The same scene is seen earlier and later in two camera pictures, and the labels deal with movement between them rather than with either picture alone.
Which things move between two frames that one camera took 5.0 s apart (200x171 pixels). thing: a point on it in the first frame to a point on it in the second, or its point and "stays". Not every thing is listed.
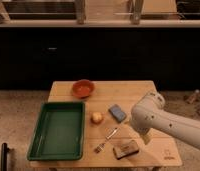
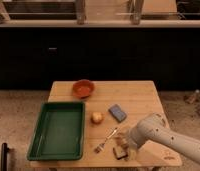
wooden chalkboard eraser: [125, 149] stays
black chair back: [4, 156] stays
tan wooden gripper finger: [145, 138] to [122, 139]
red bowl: [83, 88] stays
